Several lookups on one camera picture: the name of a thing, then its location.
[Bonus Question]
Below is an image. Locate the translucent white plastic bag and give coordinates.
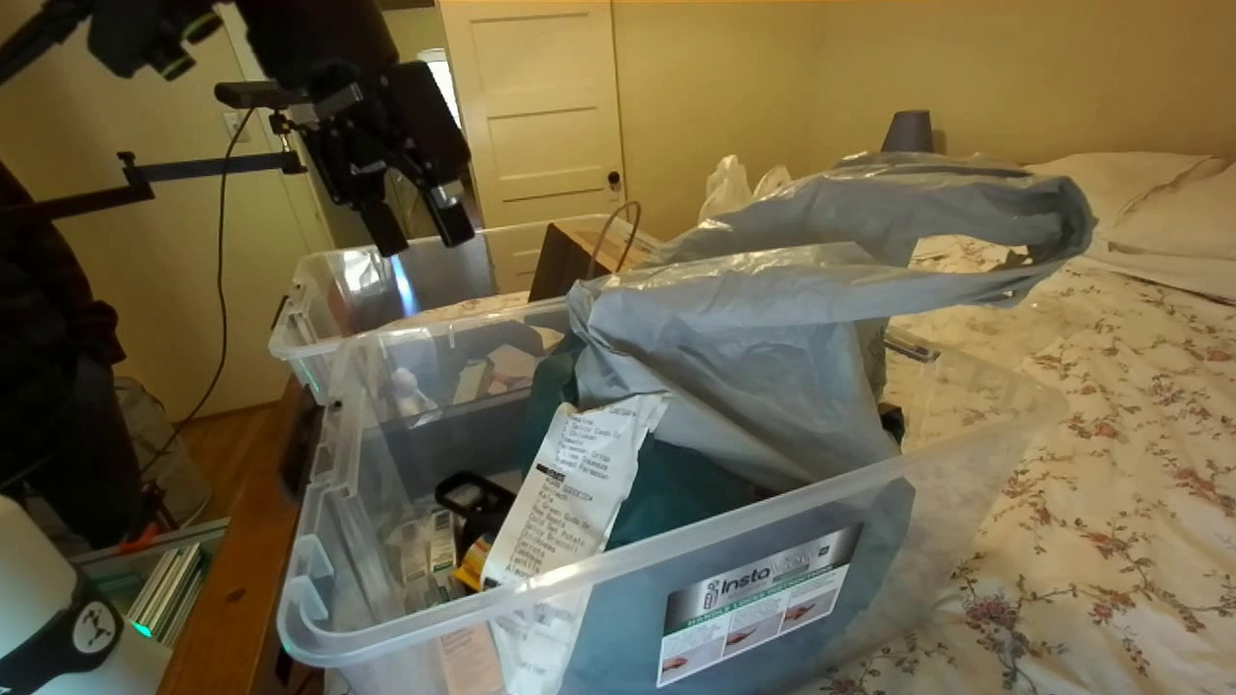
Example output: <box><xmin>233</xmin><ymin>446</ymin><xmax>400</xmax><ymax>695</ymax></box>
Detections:
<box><xmin>695</xmin><ymin>149</ymin><xmax>803</xmax><ymax>224</ymax></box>

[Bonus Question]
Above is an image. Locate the aluminium rail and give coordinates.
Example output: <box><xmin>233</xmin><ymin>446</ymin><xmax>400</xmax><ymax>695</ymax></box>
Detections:
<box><xmin>73</xmin><ymin>515</ymin><xmax>237</xmax><ymax>647</ymax></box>

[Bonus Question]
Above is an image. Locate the cardboard bin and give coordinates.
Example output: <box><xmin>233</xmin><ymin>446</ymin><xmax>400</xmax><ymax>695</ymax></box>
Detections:
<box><xmin>267</xmin><ymin>221</ymin><xmax>576</xmax><ymax>404</ymax></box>

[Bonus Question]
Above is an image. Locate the large clear plastic storage box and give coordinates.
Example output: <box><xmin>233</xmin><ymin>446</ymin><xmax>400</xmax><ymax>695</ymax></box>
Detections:
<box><xmin>274</xmin><ymin>291</ymin><xmax>1075</xmax><ymax>695</ymax></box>

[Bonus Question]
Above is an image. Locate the floral bed cover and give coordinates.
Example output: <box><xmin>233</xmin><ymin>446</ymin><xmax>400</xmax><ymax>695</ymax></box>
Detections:
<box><xmin>791</xmin><ymin>229</ymin><xmax>1236</xmax><ymax>695</ymax></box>

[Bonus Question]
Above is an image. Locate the grey plastic bag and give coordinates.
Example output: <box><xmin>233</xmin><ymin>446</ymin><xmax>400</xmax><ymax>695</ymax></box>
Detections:
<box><xmin>559</xmin><ymin>149</ymin><xmax>1101</xmax><ymax>495</ymax></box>

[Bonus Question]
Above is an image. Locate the brown paper bag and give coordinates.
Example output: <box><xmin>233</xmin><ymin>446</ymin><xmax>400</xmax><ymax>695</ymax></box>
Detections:
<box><xmin>527</xmin><ymin>198</ymin><xmax>648</xmax><ymax>307</ymax></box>

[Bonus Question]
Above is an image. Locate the white label sticker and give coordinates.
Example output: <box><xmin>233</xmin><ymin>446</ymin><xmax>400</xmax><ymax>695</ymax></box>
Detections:
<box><xmin>654</xmin><ymin>521</ymin><xmax>865</xmax><ymax>690</ymax></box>

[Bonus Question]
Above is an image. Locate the cream panelled door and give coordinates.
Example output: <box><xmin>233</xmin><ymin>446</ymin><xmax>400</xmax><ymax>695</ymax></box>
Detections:
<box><xmin>431</xmin><ymin>0</ymin><xmax>639</xmax><ymax>241</ymax></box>

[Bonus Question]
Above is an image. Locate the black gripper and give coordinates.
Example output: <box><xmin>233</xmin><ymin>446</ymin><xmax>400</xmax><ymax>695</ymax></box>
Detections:
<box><xmin>303</xmin><ymin>55</ymin><xmax>479</xmax><ymax>259</ymax></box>

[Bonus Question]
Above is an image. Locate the black square item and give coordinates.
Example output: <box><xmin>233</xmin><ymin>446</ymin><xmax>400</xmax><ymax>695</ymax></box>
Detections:
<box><xmin>431</xmin><ymin>468</ymin><xmax>520</xmax><ymax>548</ymax></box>

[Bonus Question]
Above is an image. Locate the clear plastic packet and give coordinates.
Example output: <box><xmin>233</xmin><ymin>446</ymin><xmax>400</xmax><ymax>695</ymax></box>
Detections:
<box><xmin>382</xmin><ymin>506</ymin><xmax>469</xmax><ymax>610</ymax></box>

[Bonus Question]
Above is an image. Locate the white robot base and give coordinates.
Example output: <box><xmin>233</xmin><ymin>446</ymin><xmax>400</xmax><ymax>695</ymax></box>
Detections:
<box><xmin>0</xmin><ymin>491</ymin><xmax>133</xmax><ymax>695</ymax></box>

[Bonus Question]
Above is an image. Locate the teal cloth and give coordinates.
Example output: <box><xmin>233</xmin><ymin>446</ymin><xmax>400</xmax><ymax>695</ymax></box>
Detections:
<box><xmin>520</xmin><ymin>345</ymin><xmax>784</xmax><ymax>551</ymax></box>

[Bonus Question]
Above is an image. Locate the white pillow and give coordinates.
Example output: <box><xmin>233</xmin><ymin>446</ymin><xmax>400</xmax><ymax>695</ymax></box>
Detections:
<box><xmin>1022</xmin><ymin>147</ymin><xmax>1236</xmax><ymax>307</ymax></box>

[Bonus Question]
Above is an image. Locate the black bag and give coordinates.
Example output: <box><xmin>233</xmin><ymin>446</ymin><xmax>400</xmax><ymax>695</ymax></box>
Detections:
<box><xmin>0</xmin><ymin>163</ymin><xmax>148</xmax><ymax>551</ymax></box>

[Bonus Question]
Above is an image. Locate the thin black wall cable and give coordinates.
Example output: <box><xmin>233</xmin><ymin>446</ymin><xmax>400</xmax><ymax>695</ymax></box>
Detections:
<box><xmin>137</xmin><ymin>107</ymin><xmax>264</xmax><ymax>472</ymax></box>

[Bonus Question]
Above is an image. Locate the black camera tripod arm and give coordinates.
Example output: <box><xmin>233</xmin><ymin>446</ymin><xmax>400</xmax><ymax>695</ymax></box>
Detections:
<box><xmin>0</xmin><ymin>0</ymin><xmax>308</xmax><ymax>224</ymax></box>

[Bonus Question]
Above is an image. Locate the long white paper receipt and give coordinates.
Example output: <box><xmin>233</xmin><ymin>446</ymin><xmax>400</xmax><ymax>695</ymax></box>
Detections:
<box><xmin>479</xmin><ymin>389</ymin><xmax>672</xmax><ymax>600</ymax></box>

